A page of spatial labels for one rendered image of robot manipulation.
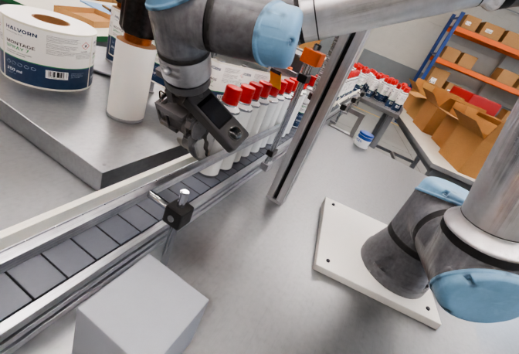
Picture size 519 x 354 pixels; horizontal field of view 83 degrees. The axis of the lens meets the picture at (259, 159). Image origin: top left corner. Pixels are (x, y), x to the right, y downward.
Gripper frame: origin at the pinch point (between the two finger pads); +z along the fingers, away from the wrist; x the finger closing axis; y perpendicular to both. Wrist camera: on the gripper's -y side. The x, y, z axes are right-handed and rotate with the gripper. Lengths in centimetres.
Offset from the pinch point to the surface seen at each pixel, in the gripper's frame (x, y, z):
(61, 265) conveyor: 29.3, -1.6, -10.4
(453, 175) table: -131, -84, 94
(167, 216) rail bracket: 17.2, -8.4, -12.2
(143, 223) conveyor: 18.4, -2.6, -4.2
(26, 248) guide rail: 29.5, -3.3, -19.9
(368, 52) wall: -686, 66, 367
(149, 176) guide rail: 11.3, 3.4, -3.6
